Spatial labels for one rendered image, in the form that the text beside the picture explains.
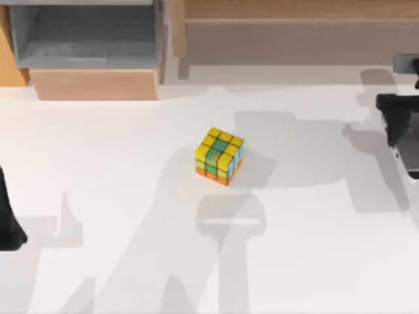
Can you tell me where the pale wooden open shelf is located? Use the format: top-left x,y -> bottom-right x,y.
168,0 -> 419,80

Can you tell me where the multicoloured puzzle cube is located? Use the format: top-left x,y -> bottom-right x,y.
195,126 -> 246,188

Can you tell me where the pale wooden drawer front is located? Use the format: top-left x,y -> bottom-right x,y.
28,67 -> 160,101

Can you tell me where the grey pierced drawer inside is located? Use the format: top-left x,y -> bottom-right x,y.
9,0 -> 168,86

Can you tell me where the wooden cupboard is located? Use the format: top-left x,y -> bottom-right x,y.
0,5 -> 31,88

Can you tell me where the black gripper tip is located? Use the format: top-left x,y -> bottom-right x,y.
0,166 -> 29,253

